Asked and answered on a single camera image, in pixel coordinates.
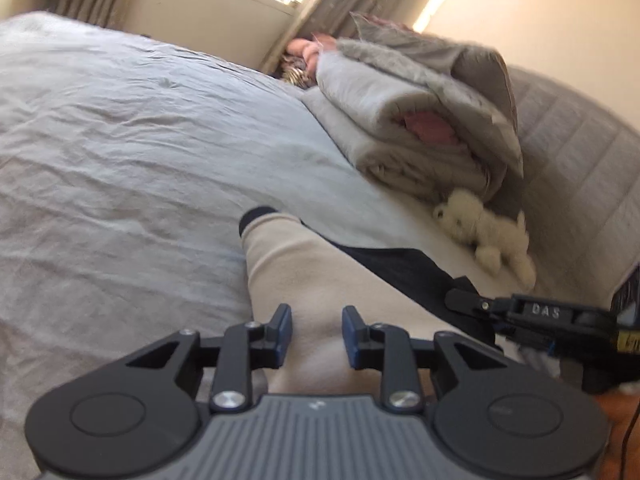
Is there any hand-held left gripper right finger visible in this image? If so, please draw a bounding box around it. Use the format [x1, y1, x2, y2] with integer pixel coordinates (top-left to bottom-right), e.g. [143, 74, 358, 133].
[341, 305, 506, 414]

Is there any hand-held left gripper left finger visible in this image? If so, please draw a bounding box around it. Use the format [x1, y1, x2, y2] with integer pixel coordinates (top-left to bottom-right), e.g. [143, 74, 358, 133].
[120, 304, 293, 414]

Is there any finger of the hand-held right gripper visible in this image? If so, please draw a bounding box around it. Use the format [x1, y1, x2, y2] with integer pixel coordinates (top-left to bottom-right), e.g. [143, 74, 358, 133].
[444, 287, 508, 323]

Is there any black and beige sweatshirt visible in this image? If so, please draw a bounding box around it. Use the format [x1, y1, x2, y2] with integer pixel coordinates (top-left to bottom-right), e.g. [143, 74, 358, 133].
[239, 205, 506, 401]

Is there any white plush toy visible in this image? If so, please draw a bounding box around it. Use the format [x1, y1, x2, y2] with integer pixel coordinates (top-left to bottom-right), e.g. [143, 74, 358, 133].
[432, 187, 537, 291]

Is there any grey quilted headboard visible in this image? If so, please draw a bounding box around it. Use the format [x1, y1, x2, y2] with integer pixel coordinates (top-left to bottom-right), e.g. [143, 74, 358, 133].
[492, 64, 640, 306]

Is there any rolled grey quilt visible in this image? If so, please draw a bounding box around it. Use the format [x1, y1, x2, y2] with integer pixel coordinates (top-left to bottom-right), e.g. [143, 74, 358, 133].
[302, 40, 503, 206]

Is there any bed with grey sheet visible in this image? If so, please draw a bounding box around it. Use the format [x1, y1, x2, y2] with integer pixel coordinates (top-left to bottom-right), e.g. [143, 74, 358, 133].
[0, 10, 626, 480]

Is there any black cable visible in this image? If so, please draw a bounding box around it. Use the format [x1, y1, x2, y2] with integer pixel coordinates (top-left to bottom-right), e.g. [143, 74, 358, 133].
[619, 410, 634, 480]

